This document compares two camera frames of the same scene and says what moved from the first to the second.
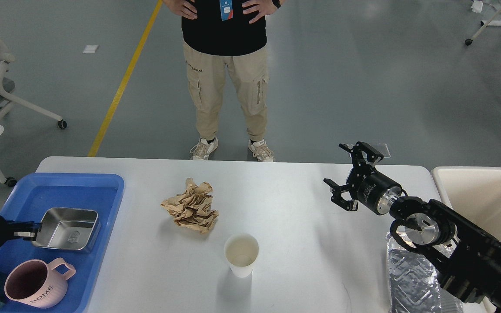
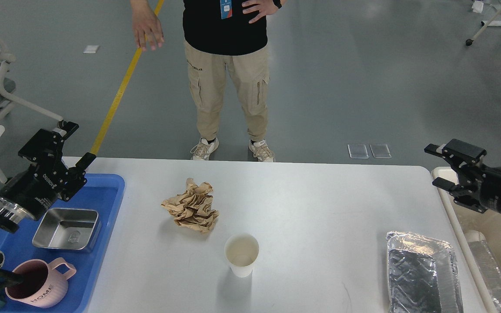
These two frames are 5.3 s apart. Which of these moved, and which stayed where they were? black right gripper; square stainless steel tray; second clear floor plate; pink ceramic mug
Moved: black right gripper
Stayed: second clear floor plate; pink ceramic mug; square stainless steel tray
